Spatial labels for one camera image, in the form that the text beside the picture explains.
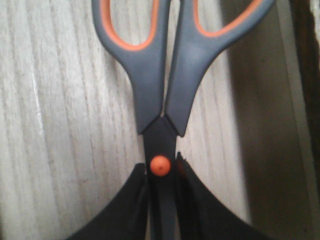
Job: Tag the wooden drawer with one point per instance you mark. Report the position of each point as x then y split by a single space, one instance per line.
68 136

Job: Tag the grey orange scissors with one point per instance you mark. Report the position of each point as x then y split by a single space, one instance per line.
162 113

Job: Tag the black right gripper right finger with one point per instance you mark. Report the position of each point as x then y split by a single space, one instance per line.
201 215

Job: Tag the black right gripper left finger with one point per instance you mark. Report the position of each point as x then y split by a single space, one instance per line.
125 217

